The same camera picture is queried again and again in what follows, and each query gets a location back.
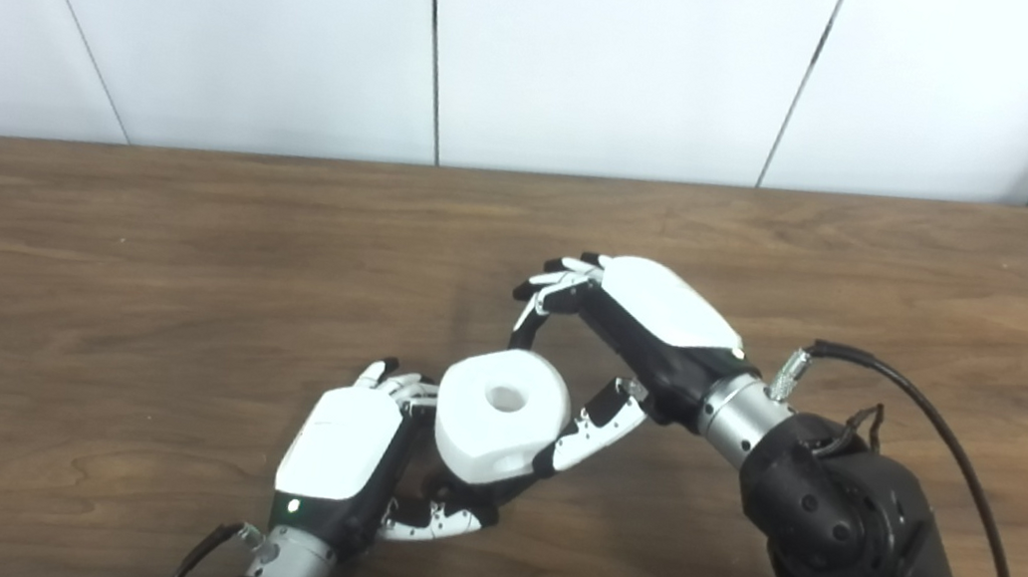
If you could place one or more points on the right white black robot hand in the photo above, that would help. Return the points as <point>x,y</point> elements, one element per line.
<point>672,311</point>

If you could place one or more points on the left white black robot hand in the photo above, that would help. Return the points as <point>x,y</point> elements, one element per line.
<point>341,445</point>

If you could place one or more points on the black flanged holder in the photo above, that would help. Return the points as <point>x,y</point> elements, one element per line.
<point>489,498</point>

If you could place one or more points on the white block with holes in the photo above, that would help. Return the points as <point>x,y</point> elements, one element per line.
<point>479,430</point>

